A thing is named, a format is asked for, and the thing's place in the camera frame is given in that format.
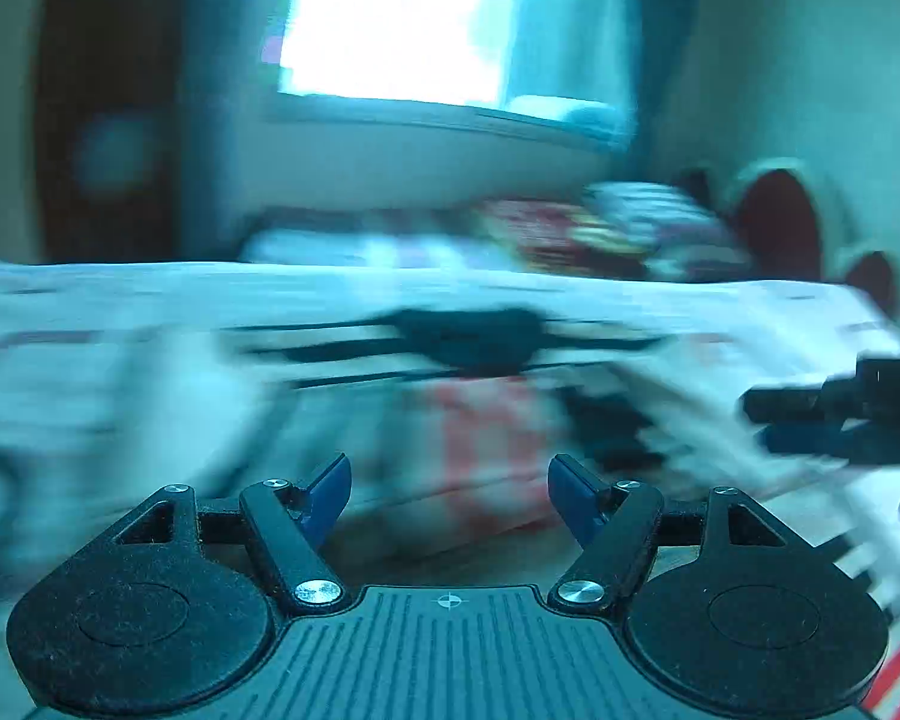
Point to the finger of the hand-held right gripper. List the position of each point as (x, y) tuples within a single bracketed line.
[(795, 403), (832, 444)]

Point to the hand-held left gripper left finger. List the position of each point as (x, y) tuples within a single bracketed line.
[(328, 491)]

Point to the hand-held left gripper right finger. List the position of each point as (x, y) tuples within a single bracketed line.
[(570, 493)]

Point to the striped knit sweater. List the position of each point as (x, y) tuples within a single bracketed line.
[(480, 427)]

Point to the red heart headboard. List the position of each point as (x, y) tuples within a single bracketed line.
[(776, 217)]

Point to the striped pillow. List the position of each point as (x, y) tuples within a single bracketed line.
[(667, 229)]

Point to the white pink pillow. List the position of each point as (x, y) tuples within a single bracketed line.
[(360, 247)]

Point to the white patterned bed sheet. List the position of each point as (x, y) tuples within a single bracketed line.
[(82, 360)]

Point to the folded cloth on windowsill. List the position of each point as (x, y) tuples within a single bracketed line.
[(577, 114)]

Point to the dark curtain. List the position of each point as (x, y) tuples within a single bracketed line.
[(656, 52)]

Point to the brown wooden door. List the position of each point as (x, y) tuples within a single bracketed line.
[(105, 127)]

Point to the window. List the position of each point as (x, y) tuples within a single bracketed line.
[(420, 15)]

